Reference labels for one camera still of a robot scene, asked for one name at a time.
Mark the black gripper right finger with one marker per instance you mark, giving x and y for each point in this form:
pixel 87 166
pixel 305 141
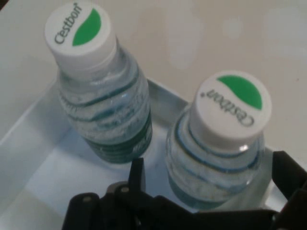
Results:
pixel 291 172

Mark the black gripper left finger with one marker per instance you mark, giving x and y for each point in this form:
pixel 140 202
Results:
pixel 136 172

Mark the small Cestbon water bottle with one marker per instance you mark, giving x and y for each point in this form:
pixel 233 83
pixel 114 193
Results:
pixel 96 107
pixel 227 107

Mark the white and blue cardboard box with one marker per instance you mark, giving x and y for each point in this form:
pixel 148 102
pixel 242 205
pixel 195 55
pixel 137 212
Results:
pixel 36 155

